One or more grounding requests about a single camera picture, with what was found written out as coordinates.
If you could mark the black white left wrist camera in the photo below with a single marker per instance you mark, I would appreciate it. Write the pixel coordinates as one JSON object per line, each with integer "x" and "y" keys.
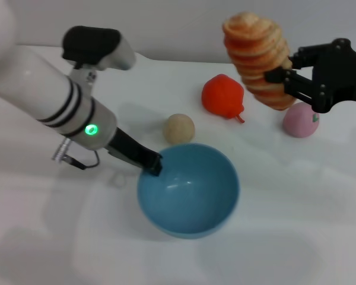
{"x": 98, "y": 47}

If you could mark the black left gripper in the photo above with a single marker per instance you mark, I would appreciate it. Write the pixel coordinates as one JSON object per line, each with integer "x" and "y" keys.
{"x": 130, "y": 151}

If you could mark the red toy pepper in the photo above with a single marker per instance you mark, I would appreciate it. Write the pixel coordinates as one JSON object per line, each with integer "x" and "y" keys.
{"x": 222, "y": 95}

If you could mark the pink toy peach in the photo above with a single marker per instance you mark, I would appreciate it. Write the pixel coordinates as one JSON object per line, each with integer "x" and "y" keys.
{"x": 299, "y": 123}

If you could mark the blue bowl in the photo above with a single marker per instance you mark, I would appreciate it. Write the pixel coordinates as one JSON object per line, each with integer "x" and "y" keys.
{"x": 190, "y": 193}

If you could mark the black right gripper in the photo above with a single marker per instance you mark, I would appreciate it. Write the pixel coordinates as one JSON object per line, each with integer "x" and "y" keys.
{"x": 341, "y": 77}

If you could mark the beige round bun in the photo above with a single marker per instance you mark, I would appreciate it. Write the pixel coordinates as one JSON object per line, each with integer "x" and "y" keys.
{"x": 178, "y": 129}

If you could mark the orange striped bread loaf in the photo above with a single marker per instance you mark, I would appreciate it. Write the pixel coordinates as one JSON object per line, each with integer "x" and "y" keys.
{"x": 258, "y": 59}

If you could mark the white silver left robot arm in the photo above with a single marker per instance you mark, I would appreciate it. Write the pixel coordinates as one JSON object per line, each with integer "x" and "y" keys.
{"x": 47, "y": 95}

